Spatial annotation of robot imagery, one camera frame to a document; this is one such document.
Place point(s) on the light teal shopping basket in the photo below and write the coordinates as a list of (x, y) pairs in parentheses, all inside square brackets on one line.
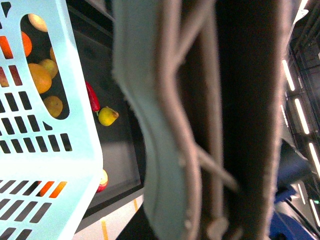
[(49, 168)]

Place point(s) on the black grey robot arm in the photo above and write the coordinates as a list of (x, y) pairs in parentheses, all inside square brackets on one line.
[(288, 222)]

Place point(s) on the yellow quince fruit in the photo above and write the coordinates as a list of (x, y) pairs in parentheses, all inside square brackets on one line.
[(107, 116)]

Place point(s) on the red chili pepper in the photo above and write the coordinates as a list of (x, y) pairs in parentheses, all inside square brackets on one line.
[(93, 99)]

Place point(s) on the brownish yellow pear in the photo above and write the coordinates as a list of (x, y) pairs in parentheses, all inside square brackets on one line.
[(53, 105)]

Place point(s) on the small yellow-green fruit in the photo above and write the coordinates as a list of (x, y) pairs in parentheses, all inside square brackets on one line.
[(50, 66)]

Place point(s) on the yellow pear front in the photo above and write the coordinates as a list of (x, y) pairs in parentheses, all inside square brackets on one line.
[(41, 77)]

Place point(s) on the red apple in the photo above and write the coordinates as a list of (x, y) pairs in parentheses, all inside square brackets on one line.
[(10, 76)]

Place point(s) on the small orange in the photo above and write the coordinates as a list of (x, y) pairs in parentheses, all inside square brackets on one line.
[(7, 51)]

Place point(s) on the white pear with stem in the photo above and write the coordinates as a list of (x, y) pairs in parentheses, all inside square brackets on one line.
[(37, 22)]

